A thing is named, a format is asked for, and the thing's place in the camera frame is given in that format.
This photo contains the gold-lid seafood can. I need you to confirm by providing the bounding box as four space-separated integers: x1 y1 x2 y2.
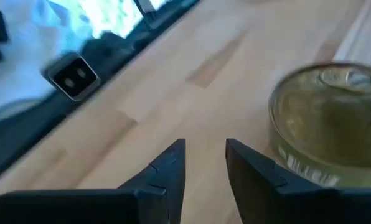
268 61 371 189

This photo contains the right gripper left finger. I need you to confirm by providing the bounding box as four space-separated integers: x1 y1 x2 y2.
0 139 186 224

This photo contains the black aluminium table frame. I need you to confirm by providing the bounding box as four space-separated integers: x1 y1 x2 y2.
0 0 202 187

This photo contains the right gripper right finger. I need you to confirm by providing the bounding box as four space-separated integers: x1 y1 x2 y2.
225 139 371 224

